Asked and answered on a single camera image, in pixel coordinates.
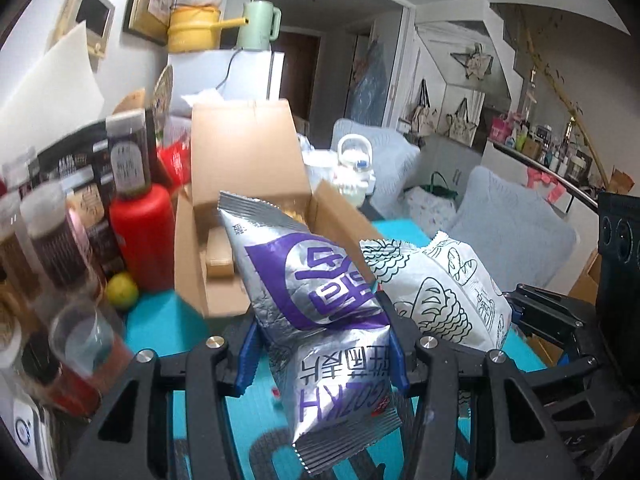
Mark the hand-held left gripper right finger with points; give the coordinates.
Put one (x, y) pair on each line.
(398, 365)

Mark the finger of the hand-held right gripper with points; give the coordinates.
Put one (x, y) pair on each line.
(550, 312)
(585, 375)

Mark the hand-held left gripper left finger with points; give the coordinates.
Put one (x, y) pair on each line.
(247, 360)

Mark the white bread-print snack packet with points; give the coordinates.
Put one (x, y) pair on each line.
(450, 290)

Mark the silver purple snack packet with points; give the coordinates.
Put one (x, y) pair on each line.
(310, 280)

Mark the cardboard box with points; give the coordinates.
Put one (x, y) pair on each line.
(240, 150)

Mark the brown cardboard carton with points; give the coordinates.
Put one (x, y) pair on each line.
(587, 280)

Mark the teal bubble mat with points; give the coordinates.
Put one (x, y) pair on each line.
(150, 330)

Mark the pink ribbon bows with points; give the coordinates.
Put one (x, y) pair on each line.
(542, 182)

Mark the row of toiletry bottles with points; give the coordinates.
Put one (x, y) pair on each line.
(545, 147)

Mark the green citrus fruit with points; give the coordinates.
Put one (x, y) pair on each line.
(121, 290)

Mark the red bottle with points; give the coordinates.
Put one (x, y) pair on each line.
(142, 240)

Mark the white jug blue button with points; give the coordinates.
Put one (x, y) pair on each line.
(355, 170)

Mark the red plastic bag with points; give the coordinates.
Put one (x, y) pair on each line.
(175, 162)

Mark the pink bottle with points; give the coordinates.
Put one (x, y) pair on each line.
(80, 230)

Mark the cluster of clear plastic jars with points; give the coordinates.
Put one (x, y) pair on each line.
(50, 250)

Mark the white round-dial device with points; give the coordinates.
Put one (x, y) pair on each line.
(30, 435)

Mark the black-lid jar white label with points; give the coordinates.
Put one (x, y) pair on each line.
(127, 160)

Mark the canvas tote bag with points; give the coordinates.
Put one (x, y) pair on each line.
(422, 115)

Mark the black snack box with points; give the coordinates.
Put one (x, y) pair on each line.
(75, 145)

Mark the woven fan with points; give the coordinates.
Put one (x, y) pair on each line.
(162, 90)

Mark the white fridge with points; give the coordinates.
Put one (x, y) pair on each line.
(250, 75)

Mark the blue hanging cloth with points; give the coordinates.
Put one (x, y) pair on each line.
(370, 80)

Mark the dark wooden door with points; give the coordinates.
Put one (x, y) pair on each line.
(295, 70)

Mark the green electric kettle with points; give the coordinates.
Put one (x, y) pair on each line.
(255, 27)

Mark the yellow pot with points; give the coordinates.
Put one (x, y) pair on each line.
(192, 30)

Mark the white foam board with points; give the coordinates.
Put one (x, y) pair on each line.
(55, 80)

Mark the framed picture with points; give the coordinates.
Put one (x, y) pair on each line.
(150, 0)

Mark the wall intercom panel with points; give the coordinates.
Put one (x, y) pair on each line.
(90, 10)

